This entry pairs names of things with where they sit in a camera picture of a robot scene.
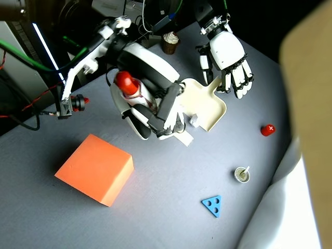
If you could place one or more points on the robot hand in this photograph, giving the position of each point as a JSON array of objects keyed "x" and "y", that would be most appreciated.
[
  {"x": 150, "y": 62},
  {"x": 227, "y": 52}
]

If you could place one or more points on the cream plastic tray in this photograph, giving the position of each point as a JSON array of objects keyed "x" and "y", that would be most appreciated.
[{"x": 207, "y": 106}]

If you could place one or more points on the pale blue paper ball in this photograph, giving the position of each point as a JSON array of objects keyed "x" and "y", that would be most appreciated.
[{"x": 193, "y": 119}]

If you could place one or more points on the toy cupcake with brown wrapper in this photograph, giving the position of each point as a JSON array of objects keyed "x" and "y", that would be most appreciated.
[{"x": 170, "y": 42}]

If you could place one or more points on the grey adapter with blue plug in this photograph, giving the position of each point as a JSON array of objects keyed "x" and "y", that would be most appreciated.
[{"x": 162, "y": 22}]

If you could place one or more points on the red cylinder block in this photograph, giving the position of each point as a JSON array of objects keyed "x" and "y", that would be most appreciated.
[{"x": 268, "y": 130}]

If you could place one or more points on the tan board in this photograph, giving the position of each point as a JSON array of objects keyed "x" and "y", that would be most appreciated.
[{"x": 311, "y": 90}]

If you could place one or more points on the white light strip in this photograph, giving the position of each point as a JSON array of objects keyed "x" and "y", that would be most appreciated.
[{"x": 48, "y": 52}]

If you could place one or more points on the orange foam block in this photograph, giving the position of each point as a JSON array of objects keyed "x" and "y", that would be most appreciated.
[{"x": 96, "y": 166}]

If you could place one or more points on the grey table cloth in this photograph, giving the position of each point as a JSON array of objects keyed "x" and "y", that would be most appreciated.
[{"x": 168, "y": 181}]

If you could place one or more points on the small white spoon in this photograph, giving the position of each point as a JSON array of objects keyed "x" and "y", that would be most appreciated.
[{"x": 246, "y": 171}]

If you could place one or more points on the small patterned bowl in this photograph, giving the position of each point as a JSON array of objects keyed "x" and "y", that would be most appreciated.
[{"x": 242, "y": 176}]

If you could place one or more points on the blue triangle block with holes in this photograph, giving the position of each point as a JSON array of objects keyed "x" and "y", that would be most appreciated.
[{"x": 214, "y": 206}]

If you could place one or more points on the white sheet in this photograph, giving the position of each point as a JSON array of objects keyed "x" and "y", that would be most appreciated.
[{"x": 280, "y": 207}]

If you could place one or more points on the black wrist camera white bracket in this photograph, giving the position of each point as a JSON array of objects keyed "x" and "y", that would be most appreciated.
[{"x": 64, "y": 108}]

